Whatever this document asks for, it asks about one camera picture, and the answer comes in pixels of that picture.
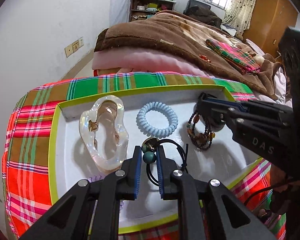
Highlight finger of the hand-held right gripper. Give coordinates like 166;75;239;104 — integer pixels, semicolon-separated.
196;97;295;173
201;92;294;120

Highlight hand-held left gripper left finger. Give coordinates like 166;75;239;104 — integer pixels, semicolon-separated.
19;145;143;240

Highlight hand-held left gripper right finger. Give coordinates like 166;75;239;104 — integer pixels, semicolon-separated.
156;145;277;240

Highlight black hair tie teal beads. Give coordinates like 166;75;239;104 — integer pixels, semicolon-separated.
141;137;189;188

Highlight purple spiral hair tie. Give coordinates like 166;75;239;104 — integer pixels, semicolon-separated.
89;175;126;212

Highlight light blue spiral hair tie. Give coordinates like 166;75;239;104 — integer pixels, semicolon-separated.
136;102;178;138

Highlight yellow-green shallow cardboard box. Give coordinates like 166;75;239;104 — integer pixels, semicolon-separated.
48;84;264;234

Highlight dark beaded bracelet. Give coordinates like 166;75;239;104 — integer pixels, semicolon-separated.
187;110;217;151

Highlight clear plastic hair claw clip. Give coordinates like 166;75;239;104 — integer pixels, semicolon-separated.
79;95;129;173

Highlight folded plaid cloth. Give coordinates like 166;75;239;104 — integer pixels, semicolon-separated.
205;39;261;75

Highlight wooden wardrobe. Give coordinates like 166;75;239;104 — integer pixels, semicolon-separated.
242;0;298;58

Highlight patterned cream curtain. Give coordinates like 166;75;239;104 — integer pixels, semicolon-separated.
224;0;258;34

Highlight dark brown coat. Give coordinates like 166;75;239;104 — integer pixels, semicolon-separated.
185;5;223;27

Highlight plaid bed sheet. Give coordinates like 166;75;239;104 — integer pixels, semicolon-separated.
1;71;287;240

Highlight pink blanket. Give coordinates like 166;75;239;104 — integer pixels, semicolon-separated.
92;47;210;77

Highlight black television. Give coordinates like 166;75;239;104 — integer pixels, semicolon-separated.
184;0;212;15

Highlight brown fleece blanket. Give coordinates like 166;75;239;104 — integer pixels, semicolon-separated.
94;10;287;100

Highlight wooden shelf unit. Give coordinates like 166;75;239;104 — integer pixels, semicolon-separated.
129;0;177;23

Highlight black cable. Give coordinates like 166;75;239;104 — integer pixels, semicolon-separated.
241;179;294;205

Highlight beige wall socket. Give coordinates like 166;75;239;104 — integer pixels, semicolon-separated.
64;37;85;58

